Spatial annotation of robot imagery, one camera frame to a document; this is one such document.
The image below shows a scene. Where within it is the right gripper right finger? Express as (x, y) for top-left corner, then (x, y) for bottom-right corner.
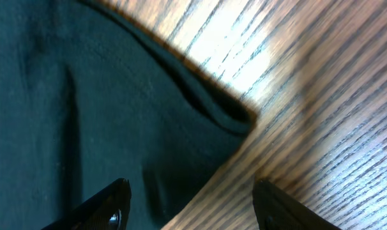
(252, 180), (340, 230)

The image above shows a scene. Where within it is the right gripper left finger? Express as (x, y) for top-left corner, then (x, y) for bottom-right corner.
(43, 178), (132, 230)

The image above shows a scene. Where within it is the black t-shirt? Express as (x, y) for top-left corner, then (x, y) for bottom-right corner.
(0, 1), (252, 229)

